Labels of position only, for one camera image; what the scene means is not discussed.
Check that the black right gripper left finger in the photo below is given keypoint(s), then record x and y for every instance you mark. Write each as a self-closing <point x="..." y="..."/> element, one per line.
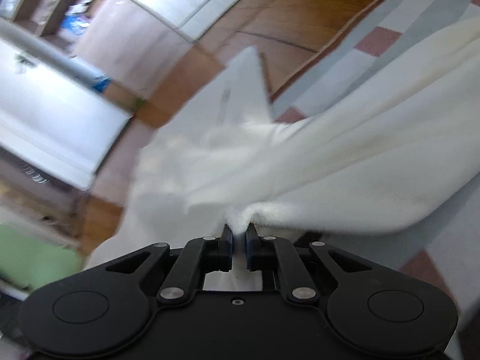
<point x="199" y="257"/>

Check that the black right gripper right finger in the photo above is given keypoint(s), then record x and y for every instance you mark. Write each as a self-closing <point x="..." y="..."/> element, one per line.
<point x="280" y="265"/>

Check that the white fleece zip jacket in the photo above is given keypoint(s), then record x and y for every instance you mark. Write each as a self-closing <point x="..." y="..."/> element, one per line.
<point x="378" y="161"/>

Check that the green board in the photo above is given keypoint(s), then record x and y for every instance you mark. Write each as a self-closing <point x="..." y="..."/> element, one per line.
<point x="29" y="263"/>

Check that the white door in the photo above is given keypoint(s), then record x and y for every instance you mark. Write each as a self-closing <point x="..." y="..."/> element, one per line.
<point x="54" y="123"/>

